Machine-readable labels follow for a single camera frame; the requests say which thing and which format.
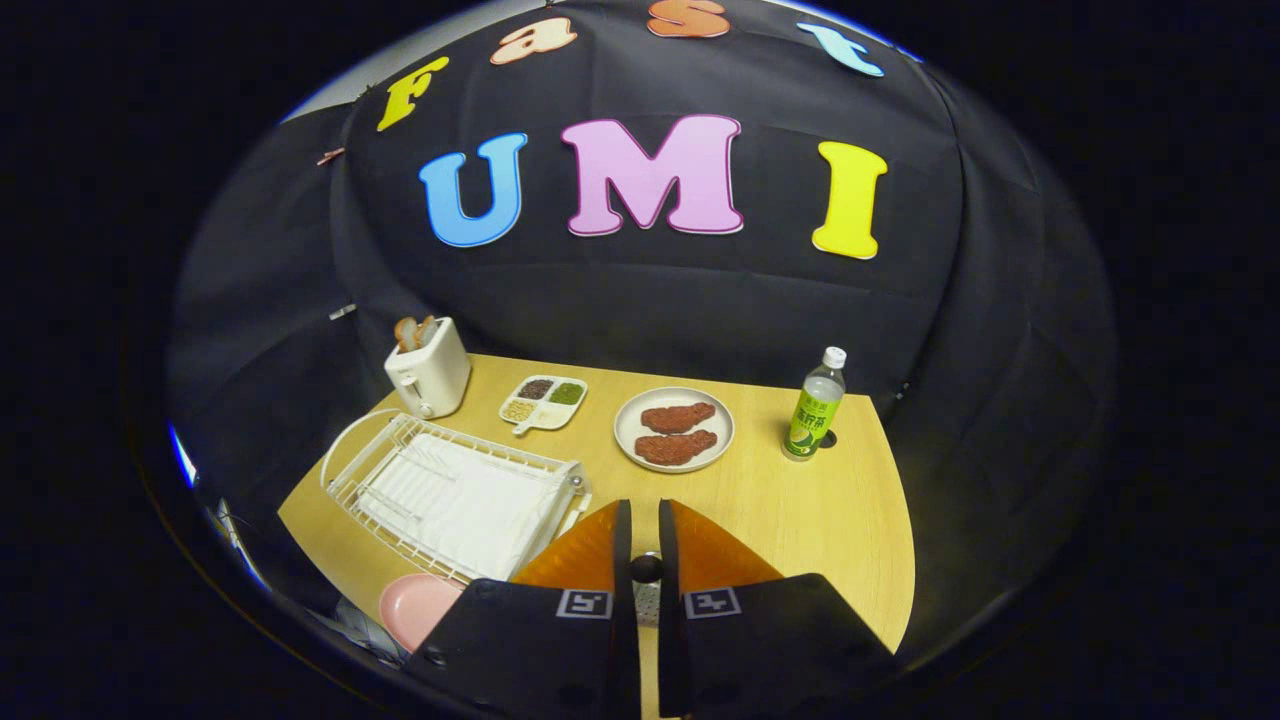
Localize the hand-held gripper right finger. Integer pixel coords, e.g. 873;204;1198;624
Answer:
657;498;901;716

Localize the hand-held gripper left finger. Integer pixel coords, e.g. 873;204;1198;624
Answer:
408;498;641;720

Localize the pink plate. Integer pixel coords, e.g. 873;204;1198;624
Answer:
378;573;466;653

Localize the white wire dish rack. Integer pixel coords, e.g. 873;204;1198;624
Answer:
320;408;593;586

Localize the white plate with meat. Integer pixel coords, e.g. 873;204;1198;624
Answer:
613;386;736;474

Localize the white drip tray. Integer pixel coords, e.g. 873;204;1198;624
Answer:
355;432;576;581

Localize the brown meat patty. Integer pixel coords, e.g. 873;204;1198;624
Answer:
640;402;717;435
634;429;719;467

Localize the white divided seasoning tray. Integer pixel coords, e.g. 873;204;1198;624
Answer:
498;374;589;437

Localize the green label drink bottle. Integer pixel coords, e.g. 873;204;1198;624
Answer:
781;346;848;463

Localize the white toaster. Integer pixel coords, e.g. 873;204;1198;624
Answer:
384;317;472;420

